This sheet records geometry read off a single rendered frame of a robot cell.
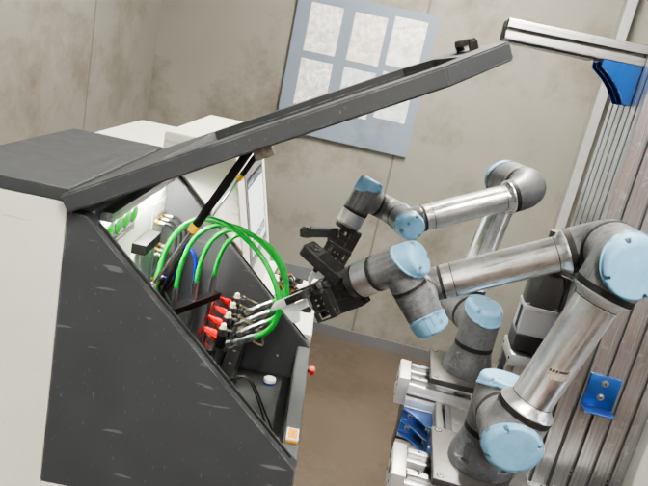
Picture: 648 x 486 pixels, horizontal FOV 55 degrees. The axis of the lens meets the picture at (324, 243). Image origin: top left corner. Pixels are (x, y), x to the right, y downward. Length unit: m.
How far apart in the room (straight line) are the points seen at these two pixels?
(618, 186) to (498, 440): 0.62
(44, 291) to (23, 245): 0.11
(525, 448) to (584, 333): 0.26
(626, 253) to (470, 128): 3.07
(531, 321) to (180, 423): 0.89
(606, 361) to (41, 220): 1.31
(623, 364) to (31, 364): 1.36
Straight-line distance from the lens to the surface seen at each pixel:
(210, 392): 1.45
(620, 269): 1.24
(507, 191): 1.84
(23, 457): 1.68
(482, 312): 1.91
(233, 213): 2.02
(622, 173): 1.54
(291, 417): 1.72
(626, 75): 1.61
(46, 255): 1.44
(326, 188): 4.31
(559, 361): 1.30
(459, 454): 1.55
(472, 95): 4.22
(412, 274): 1.21
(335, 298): 1.32
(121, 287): 1.40
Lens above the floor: 1.84
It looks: 16 degrees down
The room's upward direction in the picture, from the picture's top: 12 degrees clockwise
